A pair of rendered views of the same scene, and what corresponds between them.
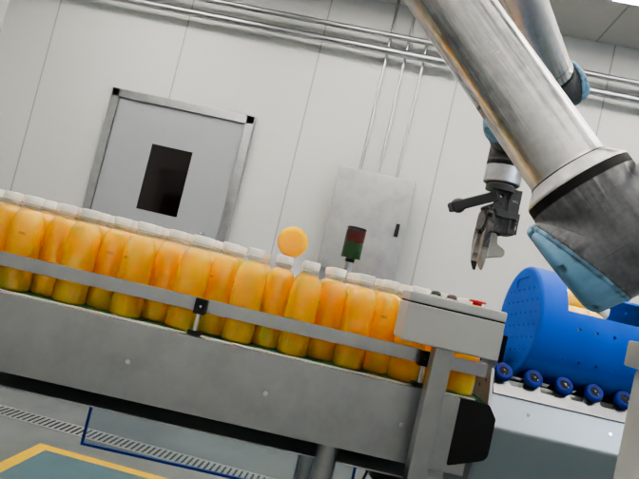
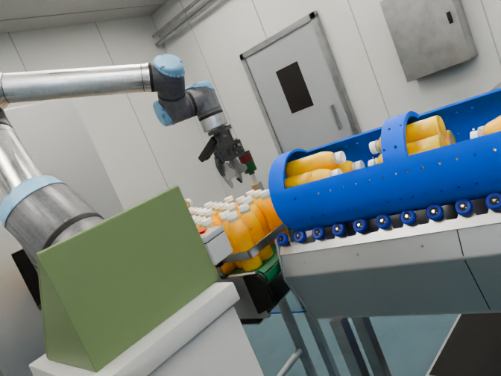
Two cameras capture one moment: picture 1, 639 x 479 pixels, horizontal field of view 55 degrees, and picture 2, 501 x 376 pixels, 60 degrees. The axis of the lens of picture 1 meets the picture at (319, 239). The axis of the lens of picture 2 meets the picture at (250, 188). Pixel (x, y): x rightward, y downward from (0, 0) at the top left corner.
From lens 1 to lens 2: 151 cm
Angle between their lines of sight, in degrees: 42
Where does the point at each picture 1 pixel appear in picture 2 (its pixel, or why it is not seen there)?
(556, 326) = (282, 203)
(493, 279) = not seen: outside the picture
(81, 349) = not seen: hidden behind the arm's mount
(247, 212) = (349, 74)
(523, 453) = (316, 284)
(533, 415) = (307, 260)
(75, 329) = not seen: hidden behind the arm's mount
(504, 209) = (224, 143)
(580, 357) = (309, 214)
